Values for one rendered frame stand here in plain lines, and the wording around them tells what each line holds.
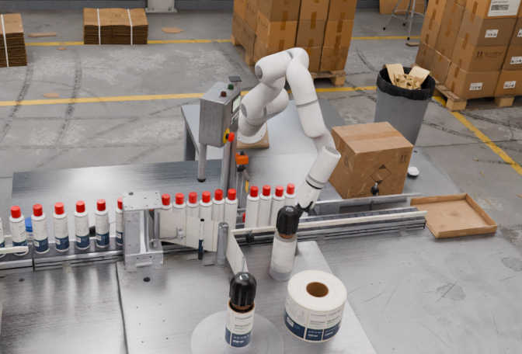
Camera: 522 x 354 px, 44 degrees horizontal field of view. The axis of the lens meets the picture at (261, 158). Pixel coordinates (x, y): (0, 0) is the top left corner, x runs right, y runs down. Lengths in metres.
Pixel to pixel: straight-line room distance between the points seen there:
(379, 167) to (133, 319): 1.31
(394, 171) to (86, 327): 1.52
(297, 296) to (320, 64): 4.13
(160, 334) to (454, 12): 4.61
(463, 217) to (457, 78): 3.15
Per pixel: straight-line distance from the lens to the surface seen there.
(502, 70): 6.26
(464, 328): 2.55
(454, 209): 3.16
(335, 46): 6.09
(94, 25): 6.73
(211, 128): 2.39
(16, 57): 6.34
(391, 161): 2.97
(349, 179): 2.92
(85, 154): 4.87
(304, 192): 2.63
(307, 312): 2.17
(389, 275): 2.66
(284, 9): 5.77
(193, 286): 2.40
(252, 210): 2.60
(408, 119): 5.01
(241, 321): 2.07
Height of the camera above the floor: 2.50
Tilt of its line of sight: 31 degrees down
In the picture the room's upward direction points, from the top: 6 degrees clockwise
